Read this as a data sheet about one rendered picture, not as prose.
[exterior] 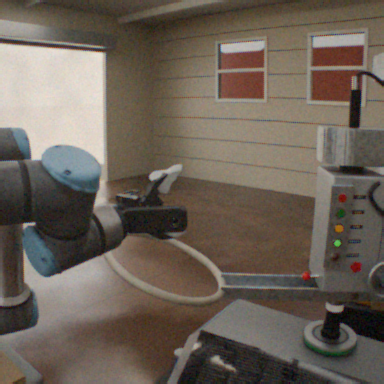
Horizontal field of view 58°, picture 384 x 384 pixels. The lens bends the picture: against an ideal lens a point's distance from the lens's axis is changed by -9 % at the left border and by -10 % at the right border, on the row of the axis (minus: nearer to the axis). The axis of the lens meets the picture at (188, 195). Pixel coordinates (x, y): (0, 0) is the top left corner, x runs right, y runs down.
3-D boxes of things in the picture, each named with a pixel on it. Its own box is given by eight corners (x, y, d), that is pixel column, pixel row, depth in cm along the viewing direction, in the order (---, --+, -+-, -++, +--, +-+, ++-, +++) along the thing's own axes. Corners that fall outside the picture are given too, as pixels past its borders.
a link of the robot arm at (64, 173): (35, 179, 45) (29, 247, 52) (115, 173, 52) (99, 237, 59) (21, 140, 51) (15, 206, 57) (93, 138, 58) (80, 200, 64)
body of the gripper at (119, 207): (136, 186, 81) (91, 201, 72) (165, 191, 75) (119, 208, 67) (139, 221, 83) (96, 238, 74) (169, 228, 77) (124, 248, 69)
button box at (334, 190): (342, 264, 123) (351, 184, 116) (345, 268, 120) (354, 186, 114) (320, 265, 123) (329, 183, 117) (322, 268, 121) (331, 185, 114)
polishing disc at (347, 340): (356, 356, 127) (357, 353, 127) (300, 346, 135) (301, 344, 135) (355, 326, 146) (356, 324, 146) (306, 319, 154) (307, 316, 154)
